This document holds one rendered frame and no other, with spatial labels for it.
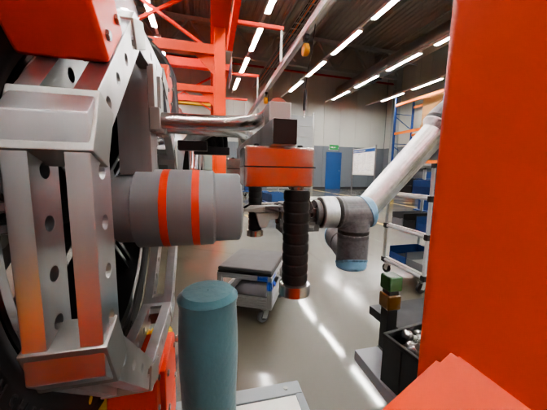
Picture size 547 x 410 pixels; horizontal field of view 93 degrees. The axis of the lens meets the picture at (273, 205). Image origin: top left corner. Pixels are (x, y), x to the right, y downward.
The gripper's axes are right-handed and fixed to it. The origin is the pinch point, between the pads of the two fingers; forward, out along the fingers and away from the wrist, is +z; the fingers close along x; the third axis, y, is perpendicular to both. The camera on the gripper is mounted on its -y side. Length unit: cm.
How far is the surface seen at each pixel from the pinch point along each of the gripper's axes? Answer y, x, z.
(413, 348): 27.0, -25.9, -31.0
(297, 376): 83, 34, -27
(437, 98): -321, 865, -906
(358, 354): 37.9, -12.1, -27.5
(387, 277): 17.2, -13.0, -34.0
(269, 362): 83, 45, -17
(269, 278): 53, 75, -23
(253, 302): 69, 79, -15
